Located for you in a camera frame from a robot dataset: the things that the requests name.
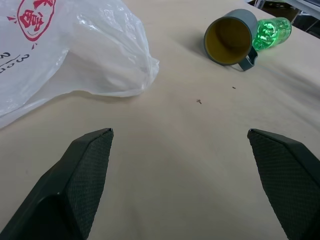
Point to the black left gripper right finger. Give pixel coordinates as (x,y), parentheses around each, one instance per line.
(285,175)

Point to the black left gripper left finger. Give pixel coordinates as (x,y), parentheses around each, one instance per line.
(75,180)

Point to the white red-printed plastic bag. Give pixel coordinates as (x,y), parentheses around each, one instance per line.
(75,50)

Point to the green plastic bottle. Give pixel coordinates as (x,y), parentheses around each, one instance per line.
(271,32)

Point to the grey mug with yellow inside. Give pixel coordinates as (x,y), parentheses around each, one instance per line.
(228,40)

